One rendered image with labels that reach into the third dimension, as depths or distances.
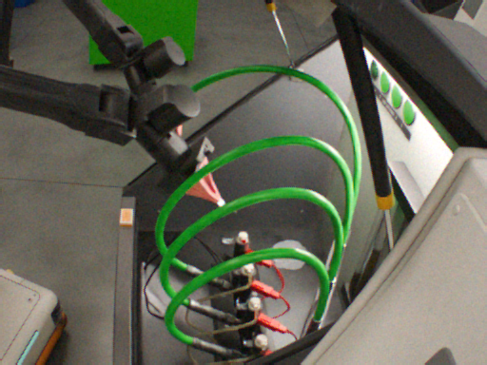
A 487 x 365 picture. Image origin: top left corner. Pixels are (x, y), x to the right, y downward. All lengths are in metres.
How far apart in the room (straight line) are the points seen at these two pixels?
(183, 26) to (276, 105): 3.03
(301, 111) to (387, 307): 0.75
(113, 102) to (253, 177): 0.58
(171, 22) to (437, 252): 3.78
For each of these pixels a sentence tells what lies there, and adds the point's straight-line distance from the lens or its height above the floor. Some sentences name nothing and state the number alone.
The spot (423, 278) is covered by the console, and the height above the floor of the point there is 1.45.
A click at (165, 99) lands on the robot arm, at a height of 1.40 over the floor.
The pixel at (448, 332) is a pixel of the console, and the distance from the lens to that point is 0.39.
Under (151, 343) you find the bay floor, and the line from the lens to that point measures 1.07.
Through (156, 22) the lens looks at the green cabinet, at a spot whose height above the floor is 0.47.
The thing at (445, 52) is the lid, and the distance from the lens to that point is 0.35.
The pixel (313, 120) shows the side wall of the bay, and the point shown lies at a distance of 1.15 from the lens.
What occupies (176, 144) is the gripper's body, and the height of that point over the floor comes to 1.30.
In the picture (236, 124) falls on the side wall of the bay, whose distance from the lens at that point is 1.12.
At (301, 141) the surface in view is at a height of 1.37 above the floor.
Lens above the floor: 1.73
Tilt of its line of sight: 37 degrees down
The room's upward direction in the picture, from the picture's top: 7 degrees clockwise
